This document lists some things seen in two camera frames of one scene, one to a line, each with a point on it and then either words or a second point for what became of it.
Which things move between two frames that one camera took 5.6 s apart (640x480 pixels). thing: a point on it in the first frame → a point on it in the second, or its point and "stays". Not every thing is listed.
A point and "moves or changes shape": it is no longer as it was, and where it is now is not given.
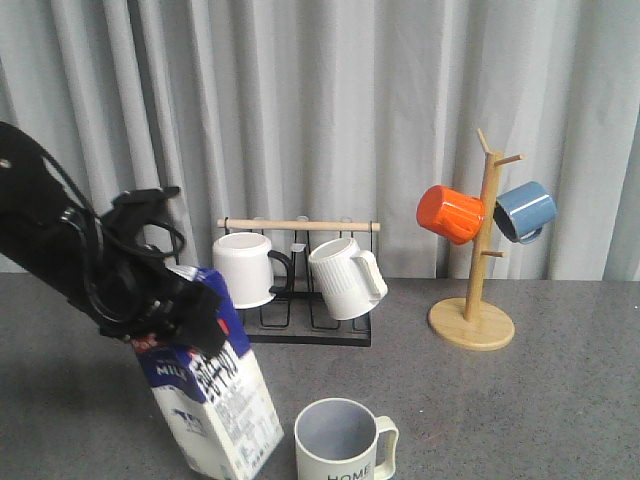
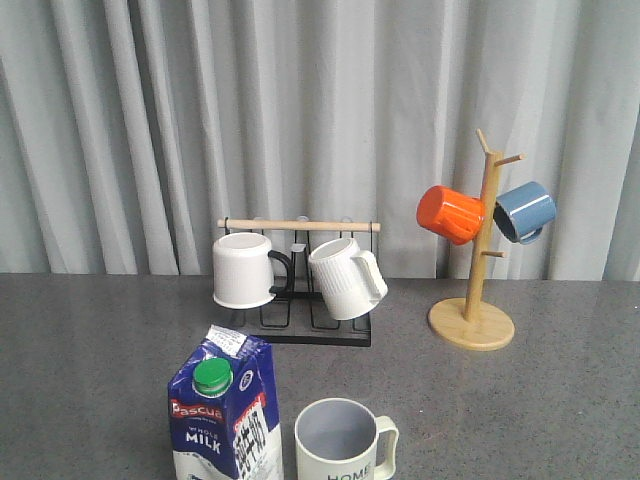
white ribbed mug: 351,281 stays
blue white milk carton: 217,407 moves or changes shape
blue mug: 523,212 stays
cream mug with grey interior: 340,439 stays
